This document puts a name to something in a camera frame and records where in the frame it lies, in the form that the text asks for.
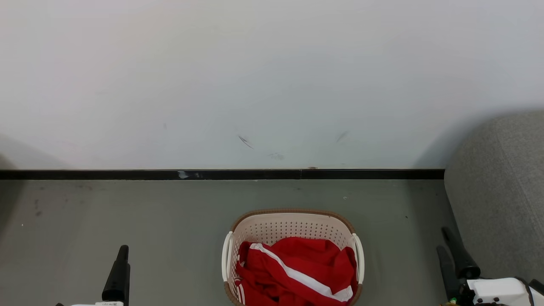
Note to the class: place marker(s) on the grey fabric sofa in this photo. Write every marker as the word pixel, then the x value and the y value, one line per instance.
pixel 501 191

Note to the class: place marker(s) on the black wall baseboard strip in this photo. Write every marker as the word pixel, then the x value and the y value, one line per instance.
pixel 106 174

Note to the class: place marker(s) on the cream perforated laundry basket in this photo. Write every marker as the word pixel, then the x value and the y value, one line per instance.
pixel 289 225

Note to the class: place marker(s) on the red garment with white stripes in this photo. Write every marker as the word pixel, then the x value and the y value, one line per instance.
pixel 306 259

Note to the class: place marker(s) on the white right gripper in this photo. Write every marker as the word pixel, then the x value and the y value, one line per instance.
pixel 497 291

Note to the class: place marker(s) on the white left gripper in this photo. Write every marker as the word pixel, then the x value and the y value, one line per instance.
pixel 102 304

